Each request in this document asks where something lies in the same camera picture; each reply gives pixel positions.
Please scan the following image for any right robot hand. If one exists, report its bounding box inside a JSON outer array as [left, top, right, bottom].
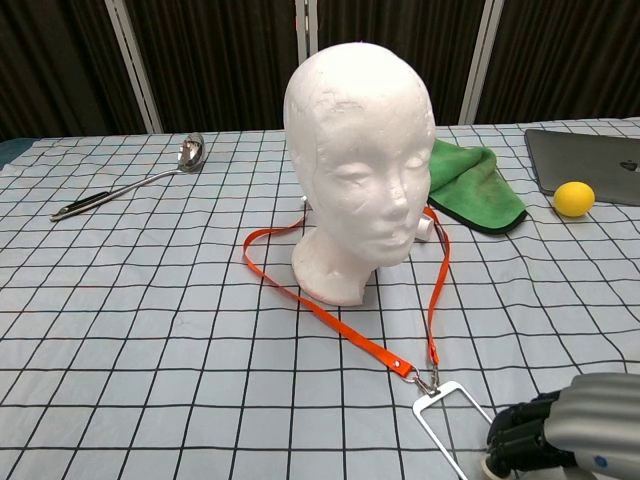
[[479, 372, 640, 480]]

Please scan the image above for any white framed badge holder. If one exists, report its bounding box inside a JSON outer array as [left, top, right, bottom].
[[412, 380, 496, 480]]

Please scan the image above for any orange lanyard strap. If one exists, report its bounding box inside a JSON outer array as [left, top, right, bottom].
[[243, 204, 451, 396]]

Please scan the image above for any white foam mannequin head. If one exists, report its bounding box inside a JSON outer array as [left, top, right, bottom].
[[282, 40, 435, 306]]

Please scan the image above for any yellow ball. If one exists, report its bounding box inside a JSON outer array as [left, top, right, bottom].
[[552, 181, 596, 218]]

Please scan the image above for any green microfibre cloth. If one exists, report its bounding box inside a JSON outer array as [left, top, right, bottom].
[[427, 137, 529, 236]]

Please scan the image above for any grey closed laptop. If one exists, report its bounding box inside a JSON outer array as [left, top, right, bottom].
[[523, 128, 640, 206]]

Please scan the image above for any black folding screen panel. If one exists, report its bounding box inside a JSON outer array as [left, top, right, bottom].
[[0, 0, 164, 144], [459, 0, 640, 126], [302, 0, 504, 126], [104, 0, 314, 136]]

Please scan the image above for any blue checked tablecloth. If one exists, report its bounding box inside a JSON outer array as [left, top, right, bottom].
[[0, 117, 640, 480]]

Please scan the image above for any blue padded table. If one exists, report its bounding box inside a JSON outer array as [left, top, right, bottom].
[[0, 138, 36, 169]]

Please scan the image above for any steel ladle black handle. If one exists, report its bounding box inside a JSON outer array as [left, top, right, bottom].
[[48, 132, 206, 223]]

